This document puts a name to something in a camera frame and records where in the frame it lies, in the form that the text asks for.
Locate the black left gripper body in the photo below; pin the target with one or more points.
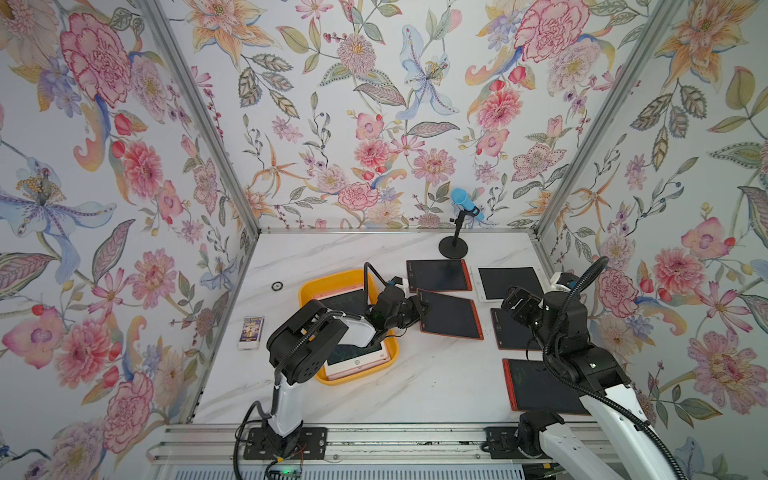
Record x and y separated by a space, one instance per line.
406 315

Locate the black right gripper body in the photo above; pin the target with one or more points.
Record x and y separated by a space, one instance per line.
531 312

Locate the red writing tablet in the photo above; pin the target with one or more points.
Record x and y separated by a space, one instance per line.
438 275
511 335
531 388
450 316

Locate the white writing tablet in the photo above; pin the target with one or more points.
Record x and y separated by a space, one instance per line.
494 283

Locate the pink writing tablet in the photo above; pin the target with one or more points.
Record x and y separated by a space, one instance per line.
348 360

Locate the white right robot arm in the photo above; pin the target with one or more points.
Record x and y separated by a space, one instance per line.
606 393

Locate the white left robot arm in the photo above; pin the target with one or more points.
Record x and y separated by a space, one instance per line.
303 344

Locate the yellow plastic storage box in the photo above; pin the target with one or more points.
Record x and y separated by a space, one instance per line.
333 283

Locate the small card box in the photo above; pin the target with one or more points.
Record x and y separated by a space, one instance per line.
251 333

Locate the black microphone stand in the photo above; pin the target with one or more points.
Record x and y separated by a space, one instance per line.
453 247

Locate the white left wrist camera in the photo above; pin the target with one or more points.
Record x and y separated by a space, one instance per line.
398 281

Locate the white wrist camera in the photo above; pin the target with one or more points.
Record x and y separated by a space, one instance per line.
398 281
563 281

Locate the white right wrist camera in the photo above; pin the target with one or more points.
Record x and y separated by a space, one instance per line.
563 281

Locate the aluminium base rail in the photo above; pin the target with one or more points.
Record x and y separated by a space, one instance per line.
352 451

